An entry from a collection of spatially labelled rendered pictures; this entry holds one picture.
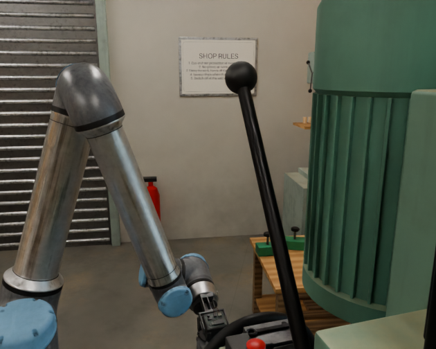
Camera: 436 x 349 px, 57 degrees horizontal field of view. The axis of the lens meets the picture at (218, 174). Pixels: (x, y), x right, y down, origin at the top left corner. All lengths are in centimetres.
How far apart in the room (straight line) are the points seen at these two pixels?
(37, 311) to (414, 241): 88
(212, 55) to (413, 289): 312
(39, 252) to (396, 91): 94
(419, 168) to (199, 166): 318
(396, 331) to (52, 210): 93
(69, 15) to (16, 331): 269
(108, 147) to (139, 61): 246
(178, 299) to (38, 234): 39
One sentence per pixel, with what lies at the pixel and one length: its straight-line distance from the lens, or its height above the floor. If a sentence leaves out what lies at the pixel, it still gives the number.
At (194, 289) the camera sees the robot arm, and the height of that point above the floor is 83.
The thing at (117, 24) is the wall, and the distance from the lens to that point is 339.
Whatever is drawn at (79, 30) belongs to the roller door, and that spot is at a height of 174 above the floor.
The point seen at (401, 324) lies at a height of 130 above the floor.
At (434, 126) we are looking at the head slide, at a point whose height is 140.
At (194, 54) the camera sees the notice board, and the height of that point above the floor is 158.
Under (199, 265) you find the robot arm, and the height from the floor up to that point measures 86.
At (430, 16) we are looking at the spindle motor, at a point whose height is 147.
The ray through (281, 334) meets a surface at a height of 100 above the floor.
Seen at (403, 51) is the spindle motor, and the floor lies 145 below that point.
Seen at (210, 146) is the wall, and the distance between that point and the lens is 344.
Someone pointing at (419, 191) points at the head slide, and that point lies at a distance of 33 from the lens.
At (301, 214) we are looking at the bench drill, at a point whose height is 52.
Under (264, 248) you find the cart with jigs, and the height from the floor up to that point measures 57.
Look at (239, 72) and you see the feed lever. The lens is 43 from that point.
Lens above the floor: 143
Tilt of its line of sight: 14 degrees down
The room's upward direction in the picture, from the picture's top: straight up
